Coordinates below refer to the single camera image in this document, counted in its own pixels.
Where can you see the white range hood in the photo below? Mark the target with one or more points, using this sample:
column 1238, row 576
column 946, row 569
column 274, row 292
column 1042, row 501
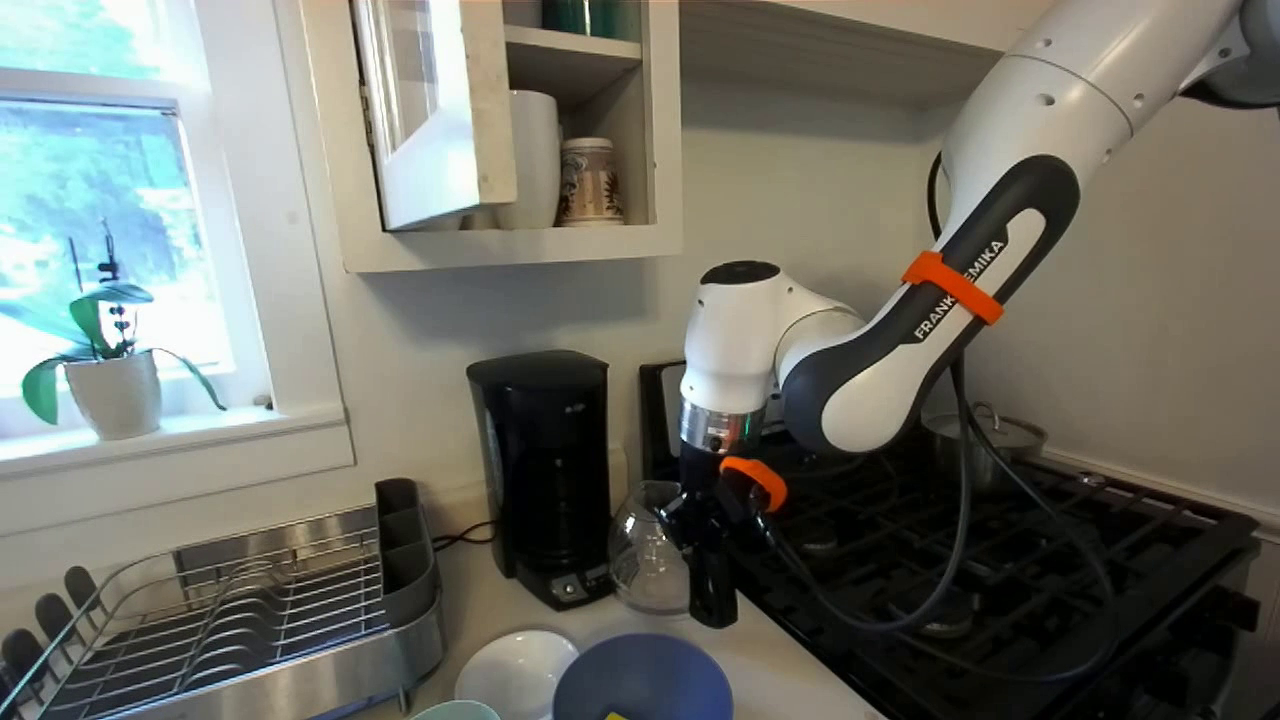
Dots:
column 830, row 50

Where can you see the blue bowl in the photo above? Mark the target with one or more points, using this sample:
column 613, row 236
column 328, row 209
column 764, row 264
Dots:
column 640, row 680

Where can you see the white wall cabinet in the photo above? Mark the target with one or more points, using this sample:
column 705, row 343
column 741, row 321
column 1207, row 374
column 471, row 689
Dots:
column 330, row 150

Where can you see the black stove knob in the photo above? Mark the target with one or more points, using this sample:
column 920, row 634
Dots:
column 1235, row 610
column 1172, row 682

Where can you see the steel pot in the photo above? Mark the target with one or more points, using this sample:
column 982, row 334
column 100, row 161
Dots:
column 990, row 460

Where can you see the stove burner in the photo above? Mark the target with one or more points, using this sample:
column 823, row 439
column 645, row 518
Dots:
column 945, row 622
column 818, row 540

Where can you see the green orchid plant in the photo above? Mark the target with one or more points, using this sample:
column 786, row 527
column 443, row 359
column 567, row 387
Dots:
column 95, row 315

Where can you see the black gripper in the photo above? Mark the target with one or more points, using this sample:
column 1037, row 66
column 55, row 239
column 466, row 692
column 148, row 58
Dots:
column 705, row 500

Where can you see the patterned ceramic mug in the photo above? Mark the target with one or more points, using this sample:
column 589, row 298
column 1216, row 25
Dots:
column 590, row 185

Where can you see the white cabinet door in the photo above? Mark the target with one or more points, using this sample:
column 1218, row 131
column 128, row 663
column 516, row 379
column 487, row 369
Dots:
column 440, row 170

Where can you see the black coffee machine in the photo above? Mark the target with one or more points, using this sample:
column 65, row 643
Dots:
column 545, row 450

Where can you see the white plant pot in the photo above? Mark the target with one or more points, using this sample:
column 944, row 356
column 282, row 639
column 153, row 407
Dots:
column 115, row 395

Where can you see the teal bowl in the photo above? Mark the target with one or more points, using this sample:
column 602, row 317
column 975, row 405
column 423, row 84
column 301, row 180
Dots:
column 455, row 712

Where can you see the white bowl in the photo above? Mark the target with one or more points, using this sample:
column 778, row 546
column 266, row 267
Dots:
column 515, row 675

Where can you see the steel pot lid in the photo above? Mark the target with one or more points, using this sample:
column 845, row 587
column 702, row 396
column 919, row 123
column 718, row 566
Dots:
column 1000, row 432

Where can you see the steel dish rack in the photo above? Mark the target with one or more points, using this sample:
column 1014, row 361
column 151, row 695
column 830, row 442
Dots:
column 250, row 640

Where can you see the white ceramic jug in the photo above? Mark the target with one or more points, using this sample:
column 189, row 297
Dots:
column 535, row 160

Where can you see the window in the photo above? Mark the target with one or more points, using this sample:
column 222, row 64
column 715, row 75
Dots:
column 100, row 180

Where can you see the row of green glasses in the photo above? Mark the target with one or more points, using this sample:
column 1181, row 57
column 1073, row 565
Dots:
column 590, row 15

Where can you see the black gas stove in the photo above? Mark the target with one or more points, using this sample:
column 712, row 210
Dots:
column 1080, row 590

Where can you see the clear glass kettle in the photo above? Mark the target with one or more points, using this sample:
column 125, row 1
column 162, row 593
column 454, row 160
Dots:
column 645, row 560

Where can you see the grey cutlery holder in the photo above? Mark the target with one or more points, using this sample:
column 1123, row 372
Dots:
column 405, row 560

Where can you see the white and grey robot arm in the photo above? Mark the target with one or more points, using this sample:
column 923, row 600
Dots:
column 1040, row 110

